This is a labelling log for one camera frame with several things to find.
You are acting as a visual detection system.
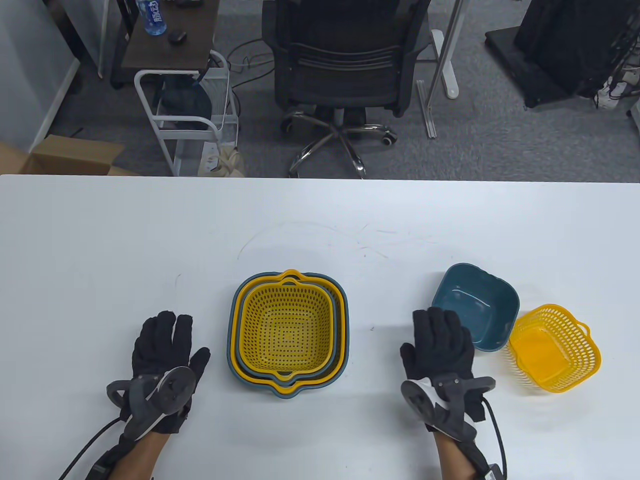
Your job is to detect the large yellow drain basket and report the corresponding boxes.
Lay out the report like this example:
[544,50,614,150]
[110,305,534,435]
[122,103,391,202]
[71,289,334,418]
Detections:
[231,269,347,390]

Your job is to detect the white desk leg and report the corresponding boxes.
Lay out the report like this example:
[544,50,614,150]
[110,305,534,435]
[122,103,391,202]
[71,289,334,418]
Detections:
[427,0,466,100]

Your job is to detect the medium yellow drain basket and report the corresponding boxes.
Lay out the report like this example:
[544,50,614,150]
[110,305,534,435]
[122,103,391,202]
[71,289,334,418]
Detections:
[241,281,335,376]

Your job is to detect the blue label water bottle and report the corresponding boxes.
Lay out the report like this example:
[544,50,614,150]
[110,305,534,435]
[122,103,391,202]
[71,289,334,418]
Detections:
[136,0,167,36]

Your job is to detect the person's left hand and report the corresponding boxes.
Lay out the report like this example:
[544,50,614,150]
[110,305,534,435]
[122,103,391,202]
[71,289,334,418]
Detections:
[120,311,212,436]

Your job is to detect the small yellow drain basket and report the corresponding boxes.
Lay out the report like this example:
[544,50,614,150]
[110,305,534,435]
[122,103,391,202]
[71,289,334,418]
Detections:
[507,303,602,394]

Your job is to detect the person's right hand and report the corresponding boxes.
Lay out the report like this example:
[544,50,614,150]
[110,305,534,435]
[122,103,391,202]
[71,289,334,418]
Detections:
[400,307,488,442]

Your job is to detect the black cloth covered stand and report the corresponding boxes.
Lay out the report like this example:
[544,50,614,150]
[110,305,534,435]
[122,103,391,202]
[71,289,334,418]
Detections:
[484,0,640,110]

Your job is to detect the black office chair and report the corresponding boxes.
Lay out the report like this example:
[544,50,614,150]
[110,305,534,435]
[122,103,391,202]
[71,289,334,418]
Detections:
[262,0,432,179]

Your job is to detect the beige cloth bag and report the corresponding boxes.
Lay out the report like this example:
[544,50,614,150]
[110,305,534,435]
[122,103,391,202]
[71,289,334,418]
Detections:
[197,145,247,178]

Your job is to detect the person's right forearm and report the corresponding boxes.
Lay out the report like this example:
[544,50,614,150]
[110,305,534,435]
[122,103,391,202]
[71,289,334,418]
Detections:
[434,432,477,480]

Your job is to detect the brown side table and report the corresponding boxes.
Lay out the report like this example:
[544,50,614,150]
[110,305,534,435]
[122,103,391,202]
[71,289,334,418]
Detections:
[110,0,221,90]

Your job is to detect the white wire cart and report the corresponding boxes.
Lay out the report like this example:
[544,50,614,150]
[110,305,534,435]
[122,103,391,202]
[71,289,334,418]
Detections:
[134,49,240,177]

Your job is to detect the aluminium bars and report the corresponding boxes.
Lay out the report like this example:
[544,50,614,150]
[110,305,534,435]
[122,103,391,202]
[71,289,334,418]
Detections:
[416,79,438,140]

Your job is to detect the white power strip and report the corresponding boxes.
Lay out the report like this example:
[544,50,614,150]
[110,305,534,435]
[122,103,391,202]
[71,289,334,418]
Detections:
[596,70,632,111]

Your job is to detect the medium teal basin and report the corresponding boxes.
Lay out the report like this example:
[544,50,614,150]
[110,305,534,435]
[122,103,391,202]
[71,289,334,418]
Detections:
[237,279,340,387]

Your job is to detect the black wrist camera strap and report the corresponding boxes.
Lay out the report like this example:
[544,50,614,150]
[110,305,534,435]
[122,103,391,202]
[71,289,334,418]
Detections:
[85,446,132,480]
[462,440,507,480]

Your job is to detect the cardboard box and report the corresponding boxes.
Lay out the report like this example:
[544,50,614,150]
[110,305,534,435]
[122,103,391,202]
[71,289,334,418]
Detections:
[0,134,142,177]

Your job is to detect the dark bag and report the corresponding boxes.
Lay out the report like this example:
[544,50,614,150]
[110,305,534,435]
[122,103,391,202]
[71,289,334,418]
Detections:
[160,84,213,132]

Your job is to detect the small teal basin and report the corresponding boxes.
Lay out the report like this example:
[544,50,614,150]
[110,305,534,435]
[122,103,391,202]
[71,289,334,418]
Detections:
[431,263,521,352]

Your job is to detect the black cable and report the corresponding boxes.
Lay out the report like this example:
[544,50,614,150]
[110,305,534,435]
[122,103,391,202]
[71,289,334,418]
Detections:
[59,419,123,480]
[480,395,508,480]

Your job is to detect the person's left forearm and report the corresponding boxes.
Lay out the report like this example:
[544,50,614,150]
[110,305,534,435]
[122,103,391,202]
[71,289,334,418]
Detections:
[109,432,171,480]

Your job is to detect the large teal basin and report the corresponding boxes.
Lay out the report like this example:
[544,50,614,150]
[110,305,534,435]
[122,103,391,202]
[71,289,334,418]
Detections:
[227,271,349,401]

